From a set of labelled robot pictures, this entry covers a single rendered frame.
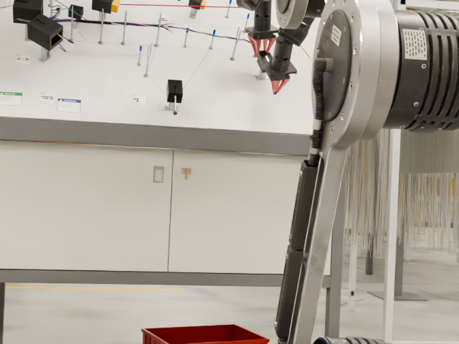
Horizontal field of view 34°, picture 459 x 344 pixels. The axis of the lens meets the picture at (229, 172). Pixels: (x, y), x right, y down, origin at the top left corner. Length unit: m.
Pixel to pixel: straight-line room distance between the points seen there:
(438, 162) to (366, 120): 2.31
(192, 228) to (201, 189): 0.13
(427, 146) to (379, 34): 2.44
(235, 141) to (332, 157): 1.28
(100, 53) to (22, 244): 0.69
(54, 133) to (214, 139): 0.50
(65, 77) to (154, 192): 0.47
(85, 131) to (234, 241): 0.60
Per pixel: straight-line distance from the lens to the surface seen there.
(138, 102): 2.44
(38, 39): 2.47
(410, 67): 1.08
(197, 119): 2.42
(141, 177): 2.40
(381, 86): 1.05
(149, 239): 2.41
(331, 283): 2.56
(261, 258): 2.48
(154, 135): 2.36
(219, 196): 2.43
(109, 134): 2.35
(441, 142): 3.34
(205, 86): 2.53
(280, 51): 2.41
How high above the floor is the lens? 0.70
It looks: 1 degrees up
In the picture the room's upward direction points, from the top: 3 degrees clockwise
